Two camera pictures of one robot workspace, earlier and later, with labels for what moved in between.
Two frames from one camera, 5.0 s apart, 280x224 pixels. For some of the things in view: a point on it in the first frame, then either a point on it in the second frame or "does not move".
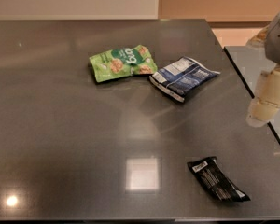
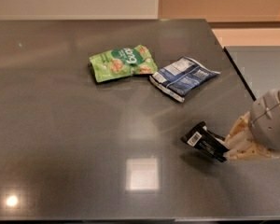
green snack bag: [123, 62] does not move
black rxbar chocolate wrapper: [210, 173] → [206, 141]
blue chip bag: [182, 77] does not move
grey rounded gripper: [278, 44] → [268, 121]
